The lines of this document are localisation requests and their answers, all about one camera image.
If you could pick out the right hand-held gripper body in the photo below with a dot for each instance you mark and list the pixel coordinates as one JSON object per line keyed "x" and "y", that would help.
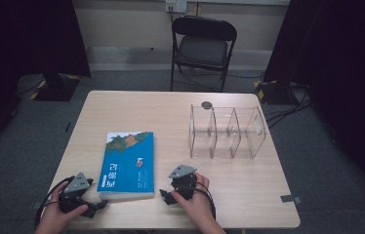
{"x": 183, "y": 183}

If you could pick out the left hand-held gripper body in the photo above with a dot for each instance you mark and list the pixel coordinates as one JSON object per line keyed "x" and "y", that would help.
{"x": 73, "y": 198}

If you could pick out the blue paperback book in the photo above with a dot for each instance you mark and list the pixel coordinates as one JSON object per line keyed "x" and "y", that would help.
{"x": 127, "y": 165}

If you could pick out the clear acrylic divided rack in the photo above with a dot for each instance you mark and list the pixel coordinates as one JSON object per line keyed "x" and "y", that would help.
{"x": 226, "y": 136}

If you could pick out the person's right hand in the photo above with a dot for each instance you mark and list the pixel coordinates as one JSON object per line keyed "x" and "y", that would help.
{"x": 200, "y": 204}

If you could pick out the person's left hand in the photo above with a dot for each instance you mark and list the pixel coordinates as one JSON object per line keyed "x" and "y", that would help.
{"x": 52, "y": 214}

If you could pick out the small black floor strip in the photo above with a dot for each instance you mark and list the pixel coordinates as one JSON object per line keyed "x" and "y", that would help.
{"x": 68, "y": 126}

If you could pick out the round dark table grommet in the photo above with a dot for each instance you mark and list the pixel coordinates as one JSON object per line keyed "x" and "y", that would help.
{"x": 206, "y": 105}

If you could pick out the black stand base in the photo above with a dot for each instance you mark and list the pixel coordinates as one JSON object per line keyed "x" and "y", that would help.
{"x": 57, "y": 89}

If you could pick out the stand base with striped tape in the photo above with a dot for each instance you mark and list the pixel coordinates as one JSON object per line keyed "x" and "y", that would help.
{"x": 275, "y": 92}

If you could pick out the black folding chair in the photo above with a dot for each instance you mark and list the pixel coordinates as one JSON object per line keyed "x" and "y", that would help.
{"x": 203, "y": 48}

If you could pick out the black curtain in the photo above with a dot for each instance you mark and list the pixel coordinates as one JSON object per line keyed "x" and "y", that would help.
{"x": 343, "y": 65}
{"x": 14, "y": 48}

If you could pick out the white wall socket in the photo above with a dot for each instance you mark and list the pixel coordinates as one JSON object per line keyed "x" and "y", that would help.
{"x": 176, "y": 5}

